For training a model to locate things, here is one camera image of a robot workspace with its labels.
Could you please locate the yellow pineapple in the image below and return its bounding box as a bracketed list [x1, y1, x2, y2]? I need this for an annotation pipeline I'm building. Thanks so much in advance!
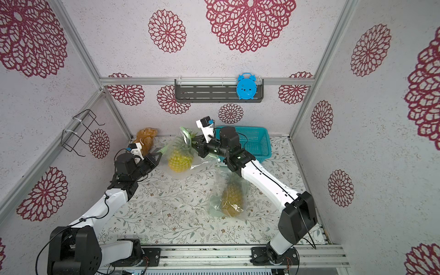
[167, 127, 201, 173]

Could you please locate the black wire wall rack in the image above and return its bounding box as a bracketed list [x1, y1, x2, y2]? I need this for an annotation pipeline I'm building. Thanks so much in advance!
[60, 109, 105, 158]

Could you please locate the blue alarm clock toy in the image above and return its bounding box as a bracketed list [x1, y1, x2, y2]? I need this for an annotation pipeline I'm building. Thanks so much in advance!
[236, 73, 257, 100]

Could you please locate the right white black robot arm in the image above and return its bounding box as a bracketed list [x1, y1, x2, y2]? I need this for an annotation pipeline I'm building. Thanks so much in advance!
[192, 121, 317, 265]

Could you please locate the clear zip-top bag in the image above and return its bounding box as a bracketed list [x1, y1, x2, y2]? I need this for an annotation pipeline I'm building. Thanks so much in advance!
[207, 166, 249, 220]
[159, 127, 217, 179]

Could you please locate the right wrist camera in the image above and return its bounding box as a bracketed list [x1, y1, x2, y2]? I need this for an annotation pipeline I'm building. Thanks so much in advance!
[196, 116, 215, 143]

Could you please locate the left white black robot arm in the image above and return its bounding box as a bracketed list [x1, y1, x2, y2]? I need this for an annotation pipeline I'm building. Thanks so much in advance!
[43, 148, 163, 275]

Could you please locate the teal plastic basket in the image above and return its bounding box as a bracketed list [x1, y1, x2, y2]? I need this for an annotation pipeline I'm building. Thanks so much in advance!
[233, 126, 272, 163]

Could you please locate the brown plush teddy bear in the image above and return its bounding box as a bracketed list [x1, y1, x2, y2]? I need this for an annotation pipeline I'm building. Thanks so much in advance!
[133, 127, 158, 156]

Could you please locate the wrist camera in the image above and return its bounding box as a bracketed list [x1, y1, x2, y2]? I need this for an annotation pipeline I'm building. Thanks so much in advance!
[196, 116, 215, 143]
[127, 142, 144, 164]

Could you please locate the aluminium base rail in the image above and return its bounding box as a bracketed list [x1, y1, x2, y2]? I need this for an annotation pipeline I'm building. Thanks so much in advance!
[92, 243, 351, 275]

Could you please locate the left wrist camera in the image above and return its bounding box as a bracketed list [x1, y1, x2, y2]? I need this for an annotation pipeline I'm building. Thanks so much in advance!
[127, 142, 144, 164]

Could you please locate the brownish pineapple in bag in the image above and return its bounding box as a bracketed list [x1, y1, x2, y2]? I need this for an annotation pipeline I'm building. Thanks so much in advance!
[221, 174, 245, 218]

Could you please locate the grey wall shelf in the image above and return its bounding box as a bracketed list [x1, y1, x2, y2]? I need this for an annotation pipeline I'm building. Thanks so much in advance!
[174, 80, 264, 103]

